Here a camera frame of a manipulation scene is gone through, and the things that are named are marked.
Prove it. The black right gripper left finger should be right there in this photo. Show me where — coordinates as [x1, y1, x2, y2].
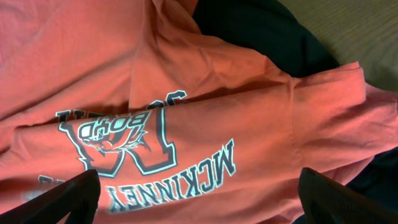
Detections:
[1, 169, 101, 224]

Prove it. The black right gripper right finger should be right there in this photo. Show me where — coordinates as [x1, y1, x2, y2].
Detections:
[298, 167, 397, 224]

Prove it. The red printed t-shirt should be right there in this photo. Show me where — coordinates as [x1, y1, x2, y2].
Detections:
[1, 1, 397, 223]

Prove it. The black garment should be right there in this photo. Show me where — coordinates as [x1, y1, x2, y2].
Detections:
[193, 0, 339, 78]

